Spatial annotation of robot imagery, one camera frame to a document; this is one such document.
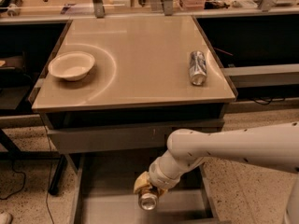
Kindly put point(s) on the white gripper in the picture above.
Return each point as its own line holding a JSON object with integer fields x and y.
{"x": 158, "y": 176}

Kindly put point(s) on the orange crushed soda can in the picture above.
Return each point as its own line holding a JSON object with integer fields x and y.
{"x": 148, "y": 199}

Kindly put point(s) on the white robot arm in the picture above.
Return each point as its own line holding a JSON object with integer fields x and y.
{"x": 275, "y": 147}

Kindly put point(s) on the grey top drawer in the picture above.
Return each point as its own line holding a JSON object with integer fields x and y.
{"x": 126, "y": 136}

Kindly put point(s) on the open grey middle drawer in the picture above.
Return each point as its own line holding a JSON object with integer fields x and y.
{"x": 104, "y": 192}

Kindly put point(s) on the silver blue soda can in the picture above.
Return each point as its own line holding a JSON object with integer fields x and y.
{"x": 197, "y": 68}

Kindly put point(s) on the white paper bowl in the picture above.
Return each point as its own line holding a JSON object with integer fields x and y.
{"x": 71, "y": 66}

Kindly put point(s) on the white shoe tip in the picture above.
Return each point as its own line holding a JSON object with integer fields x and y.
{"x": 5, "y": 218}

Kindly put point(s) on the grey metal post left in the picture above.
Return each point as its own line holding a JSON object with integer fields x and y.
{"x": 98, "y": 7}

